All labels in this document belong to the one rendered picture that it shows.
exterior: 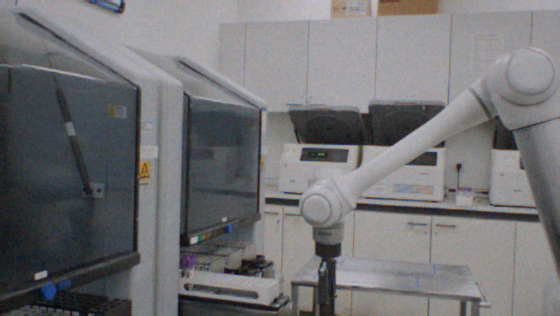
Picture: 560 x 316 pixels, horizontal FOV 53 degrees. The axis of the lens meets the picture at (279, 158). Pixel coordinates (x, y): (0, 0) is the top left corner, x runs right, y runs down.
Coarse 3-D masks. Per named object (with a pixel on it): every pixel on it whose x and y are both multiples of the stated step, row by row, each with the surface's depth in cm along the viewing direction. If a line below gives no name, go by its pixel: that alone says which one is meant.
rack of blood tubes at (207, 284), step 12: (204, 276) 170; (216, 276) 170; (228, 276) 170; (240, 276) 171; (180, 288) 167; (204, 288) 171; (216, 288) 170; (228, 288) 172; (240, 288) 161; (252, 288) 160; (264, 288) 158; (276, 288) 165; (240, 300) 161; (252, 300) 160; (264, 300) 158
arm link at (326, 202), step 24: (432, 120) 149; (456, 120) 146; (480, 120) 146; (408, 144) 144; (432, 144) 147; (360, 168) 140; (384, 168) 139; (312, 192) 135; (336, 192) 137; (360, 192) 139; (312, 216) 134; (336, 216) 135
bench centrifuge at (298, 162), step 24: (312, 120) 421; (336, 120) 414; (360, 120) 408; (288, 144) 410; (312, 144) 405; (336, 144) 404; (360, 144) 437; (288, 168) 402; (312, 168) 396; (288, 192) 406
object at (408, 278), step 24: (312, 264) 211; (360, 264) 213; (384, 264) 215; (408, 264) 216; (432, 264) 217; (336, 288) 183; (360, 288) 182; (384, 288) 180; (408, 288) 180; (432, 288) 181; (456, 288) 182; (480, 288) 199
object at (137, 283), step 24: (48, 24) 146; (72, 24) 154; (96, 48) 142; (120, 72) 140; (144, 72) 145; (144, 96) 142; (144, 120) 142; (144, 144) 143; (144, 168) 143; (144, 192) 144; (144, 216) 144; (144, 240) 145; (144, 264) 145; (72, 288) 146; (96, 288) 143; (120, 288) 141; (144, 288) 145; (144, 312) 146
